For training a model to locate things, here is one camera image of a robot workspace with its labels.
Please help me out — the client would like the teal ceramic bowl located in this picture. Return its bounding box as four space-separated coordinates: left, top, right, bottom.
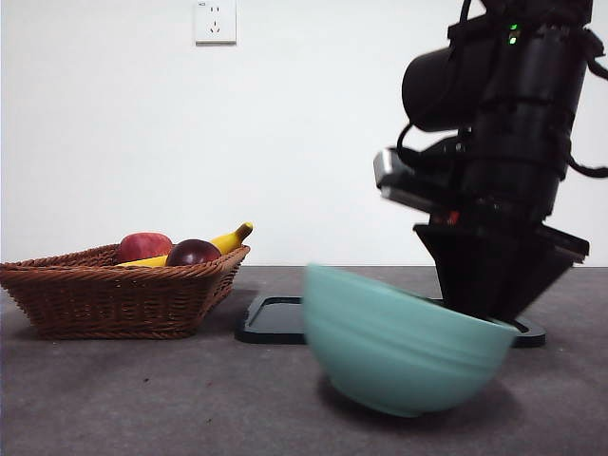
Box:
302 262 519 420

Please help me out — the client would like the black rectangular tray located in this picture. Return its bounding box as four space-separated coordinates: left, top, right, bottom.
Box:
236 294 546 349

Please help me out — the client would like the yellow banana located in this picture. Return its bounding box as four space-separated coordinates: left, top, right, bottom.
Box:
116 221 255 268

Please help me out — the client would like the dark purple plum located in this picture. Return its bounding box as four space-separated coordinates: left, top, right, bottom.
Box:
165 238 222 268

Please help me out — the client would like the red apple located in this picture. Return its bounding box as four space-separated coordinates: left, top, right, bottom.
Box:
116 231 174 263

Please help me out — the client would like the brown wicker basket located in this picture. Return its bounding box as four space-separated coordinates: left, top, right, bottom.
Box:
0 243 252 341

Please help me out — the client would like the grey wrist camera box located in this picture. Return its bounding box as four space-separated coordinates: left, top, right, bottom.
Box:
372 146 460 213

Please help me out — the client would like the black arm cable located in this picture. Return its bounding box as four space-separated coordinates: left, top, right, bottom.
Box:
566 152 608 180

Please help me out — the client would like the white wall socket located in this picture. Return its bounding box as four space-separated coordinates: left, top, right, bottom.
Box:
194 0 238 47

